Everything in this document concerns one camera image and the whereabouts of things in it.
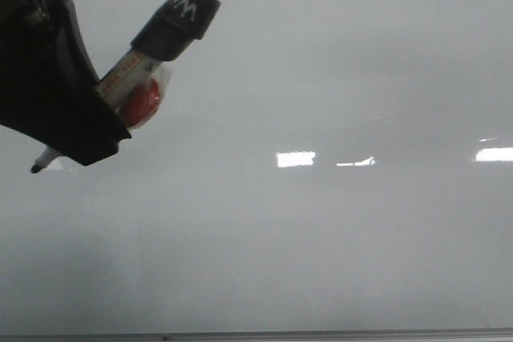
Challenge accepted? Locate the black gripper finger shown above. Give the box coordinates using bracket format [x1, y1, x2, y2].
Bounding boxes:
[1, 0, 131, 166]

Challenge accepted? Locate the white black whiteboard marker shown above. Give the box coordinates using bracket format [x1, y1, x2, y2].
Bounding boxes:
[30, 0, 222, 175]

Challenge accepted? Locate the white whiteboard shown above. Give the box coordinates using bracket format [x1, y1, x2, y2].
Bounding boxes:
[1, 0, 512, 335]

